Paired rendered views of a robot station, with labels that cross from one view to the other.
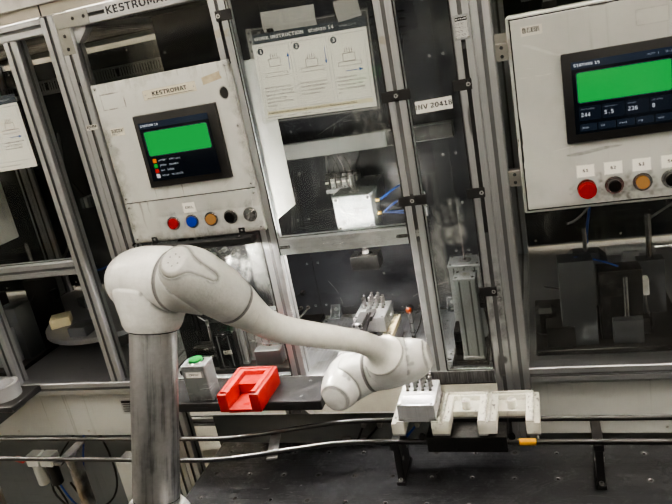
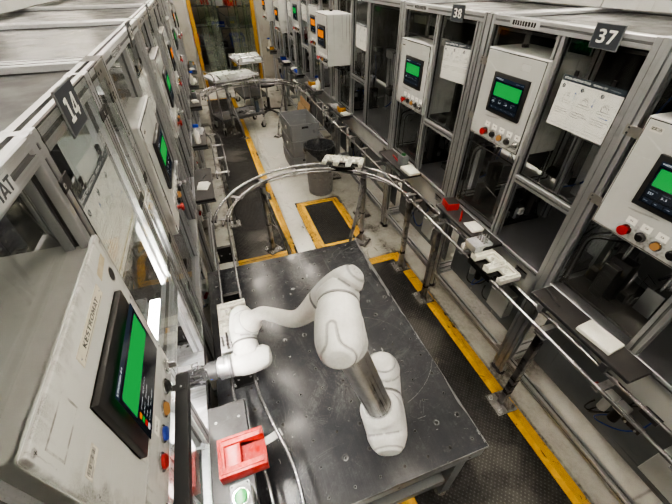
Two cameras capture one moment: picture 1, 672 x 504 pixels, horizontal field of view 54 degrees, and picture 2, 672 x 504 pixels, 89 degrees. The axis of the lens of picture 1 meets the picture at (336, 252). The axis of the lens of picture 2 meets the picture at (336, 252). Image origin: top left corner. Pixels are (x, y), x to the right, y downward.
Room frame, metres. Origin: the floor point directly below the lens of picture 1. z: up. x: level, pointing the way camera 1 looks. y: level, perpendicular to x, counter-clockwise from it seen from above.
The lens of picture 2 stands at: (1.74, 0.88, 2.22)
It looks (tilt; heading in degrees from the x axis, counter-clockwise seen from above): 40 degrees down; 233
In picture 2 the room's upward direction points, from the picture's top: 1 degrees counter-clockwise
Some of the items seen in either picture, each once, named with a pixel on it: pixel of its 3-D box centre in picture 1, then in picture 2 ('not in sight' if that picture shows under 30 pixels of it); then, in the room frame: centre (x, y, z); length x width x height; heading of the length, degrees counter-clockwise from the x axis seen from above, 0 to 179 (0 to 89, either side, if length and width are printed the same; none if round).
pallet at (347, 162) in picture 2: not in sight; (343, 163); (-0.10, -1.40, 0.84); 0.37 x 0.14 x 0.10; 129
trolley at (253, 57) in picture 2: not in sight; (249, 79); (-1.52, -6.20, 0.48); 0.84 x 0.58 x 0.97; 79
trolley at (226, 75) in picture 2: not in sight; (236, 99); (-0.72, -5.12, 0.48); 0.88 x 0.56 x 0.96; 179
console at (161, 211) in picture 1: (197, 149); (62, 411); (1.96, 0.34, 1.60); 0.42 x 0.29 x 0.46; 71
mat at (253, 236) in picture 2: not in sight; (235, 148); (-0.22, -4.30, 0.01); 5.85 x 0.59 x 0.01; 71
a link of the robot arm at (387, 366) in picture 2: not in sight; (381, 375); (1.09, 0.36, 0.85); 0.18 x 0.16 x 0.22; 52
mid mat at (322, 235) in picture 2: not in sight; (328, 221); (-0.16, -1.72, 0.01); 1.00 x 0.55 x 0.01; 71
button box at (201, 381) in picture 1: (201, 376); (241, 503); (1.78, 0.46, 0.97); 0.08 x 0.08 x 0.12; 71
